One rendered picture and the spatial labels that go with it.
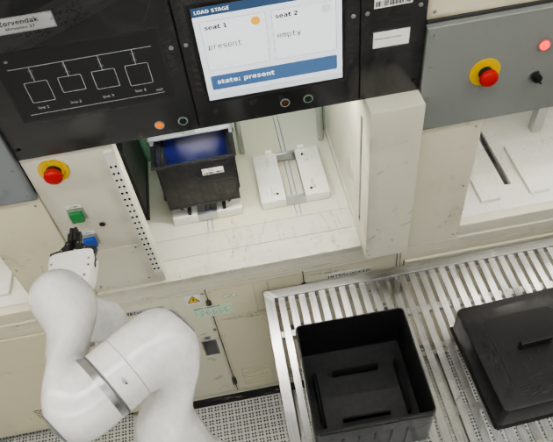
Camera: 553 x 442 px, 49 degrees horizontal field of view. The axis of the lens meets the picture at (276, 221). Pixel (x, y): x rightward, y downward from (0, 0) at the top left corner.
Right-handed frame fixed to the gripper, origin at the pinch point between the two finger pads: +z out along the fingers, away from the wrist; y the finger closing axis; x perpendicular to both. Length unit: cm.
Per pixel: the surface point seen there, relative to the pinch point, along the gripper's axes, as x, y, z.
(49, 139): 24.3, 2.8, 6.5
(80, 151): 19.3, 7.5, 7.1
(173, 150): -15.8, 21.8, 41.1
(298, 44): 37, 57, 6
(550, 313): -34, 112, -25
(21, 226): -0.1, -13.2, 6.6
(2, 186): 14.5, -11.3, 5.7
